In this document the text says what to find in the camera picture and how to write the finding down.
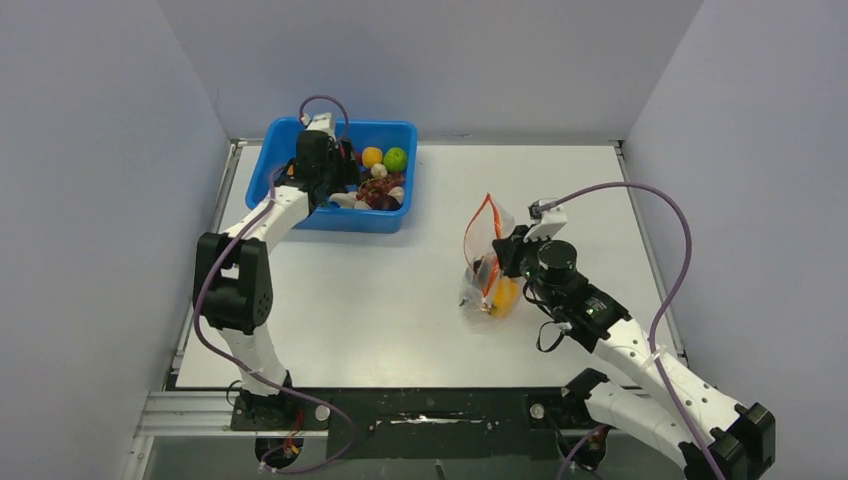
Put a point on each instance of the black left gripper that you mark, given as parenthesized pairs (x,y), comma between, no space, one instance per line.
(342,154)

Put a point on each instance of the clear zip top bag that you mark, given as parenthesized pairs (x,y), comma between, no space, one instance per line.
(486,290)

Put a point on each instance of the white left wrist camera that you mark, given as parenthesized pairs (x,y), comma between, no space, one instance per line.
(324,123)

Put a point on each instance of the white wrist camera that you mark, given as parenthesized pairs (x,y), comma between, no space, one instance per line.
(547,219)
(324,123)

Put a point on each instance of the yellow lemon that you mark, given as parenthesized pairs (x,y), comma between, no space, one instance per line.
(371,156)

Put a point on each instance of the red grape bunch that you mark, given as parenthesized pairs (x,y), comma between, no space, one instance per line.
(372,189)

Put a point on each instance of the yellow bumpy pepper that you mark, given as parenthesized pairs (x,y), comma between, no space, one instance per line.
(504,297)

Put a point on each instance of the green custard apple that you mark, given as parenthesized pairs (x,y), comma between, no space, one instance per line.
(395,160)

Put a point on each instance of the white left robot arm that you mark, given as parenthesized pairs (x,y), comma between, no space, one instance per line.
(233,294)

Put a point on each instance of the white mushroom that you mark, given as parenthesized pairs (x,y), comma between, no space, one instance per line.
(349,200)

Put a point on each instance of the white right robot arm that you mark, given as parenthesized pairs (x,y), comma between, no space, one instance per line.
(707,433)

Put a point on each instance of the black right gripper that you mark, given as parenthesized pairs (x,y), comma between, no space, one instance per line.
(510,250)

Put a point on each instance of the dark mangosteen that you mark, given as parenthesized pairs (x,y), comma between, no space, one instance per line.
(484,268)

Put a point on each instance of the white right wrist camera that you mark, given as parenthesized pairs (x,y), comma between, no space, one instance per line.
(547,219)

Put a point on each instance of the small white garlic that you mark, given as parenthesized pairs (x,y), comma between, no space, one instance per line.
(398,193)

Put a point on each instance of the blue plastic bin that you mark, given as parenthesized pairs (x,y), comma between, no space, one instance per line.
(278,148)

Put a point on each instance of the white garlic bulb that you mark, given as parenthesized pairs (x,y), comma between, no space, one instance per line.
(379,171)

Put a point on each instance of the dark purple passion fruit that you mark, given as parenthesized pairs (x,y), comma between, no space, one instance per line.
(386,203)

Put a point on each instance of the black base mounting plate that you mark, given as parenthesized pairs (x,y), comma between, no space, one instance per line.
(427,423)

